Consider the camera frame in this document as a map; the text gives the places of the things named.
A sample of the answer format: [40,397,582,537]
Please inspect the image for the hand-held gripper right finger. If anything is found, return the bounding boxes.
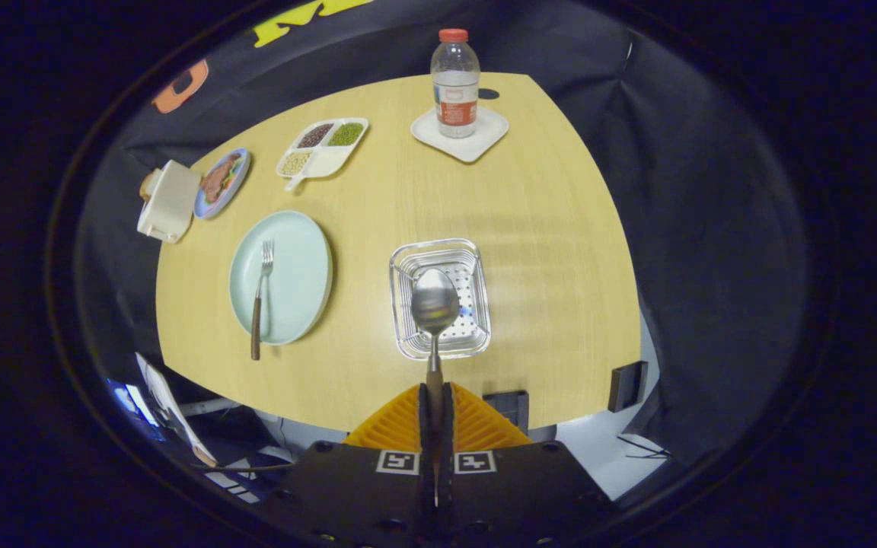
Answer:
[438,383,622,548]

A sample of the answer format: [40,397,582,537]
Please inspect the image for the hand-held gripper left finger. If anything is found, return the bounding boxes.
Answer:
[260,383,439,548]

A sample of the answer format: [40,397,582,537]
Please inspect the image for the metal spoon wooden handle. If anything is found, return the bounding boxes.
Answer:
[410,268,461,457]

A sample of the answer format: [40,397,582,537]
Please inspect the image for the metal perforated tray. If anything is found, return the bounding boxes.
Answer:
[389,238,492,361]

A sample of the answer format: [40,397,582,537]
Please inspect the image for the black box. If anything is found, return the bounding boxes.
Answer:
[608,361,649,413]

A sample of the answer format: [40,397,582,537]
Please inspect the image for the pale green plate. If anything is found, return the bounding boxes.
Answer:
[228,211,333,346]

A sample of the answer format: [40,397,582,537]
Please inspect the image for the white paper sheet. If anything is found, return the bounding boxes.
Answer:
[134,352,218,467]

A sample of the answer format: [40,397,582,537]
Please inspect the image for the white divided dish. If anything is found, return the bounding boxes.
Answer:
[276,117,369,191]

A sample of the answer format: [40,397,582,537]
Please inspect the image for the white square coaster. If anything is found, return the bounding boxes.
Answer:
[410,105,509,164]

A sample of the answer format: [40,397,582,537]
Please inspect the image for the blue plate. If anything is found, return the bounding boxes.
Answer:
[193,148,251,220]

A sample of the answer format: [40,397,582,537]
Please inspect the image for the meat with vegetables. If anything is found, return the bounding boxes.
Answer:
[201,154,244,204]

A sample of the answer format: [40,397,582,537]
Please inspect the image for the white toaster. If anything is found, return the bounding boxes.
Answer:
[137,160,202,244]

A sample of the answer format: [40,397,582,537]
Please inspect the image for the clear plastic bottle red cap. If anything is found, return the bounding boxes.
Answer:
[430,29,481,139]

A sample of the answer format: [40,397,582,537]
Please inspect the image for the black cable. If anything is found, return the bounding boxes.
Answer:
[617,434,671,460]

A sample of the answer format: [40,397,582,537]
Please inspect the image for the metal fork wooden handle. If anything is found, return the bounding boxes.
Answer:
[250,240,275,362]

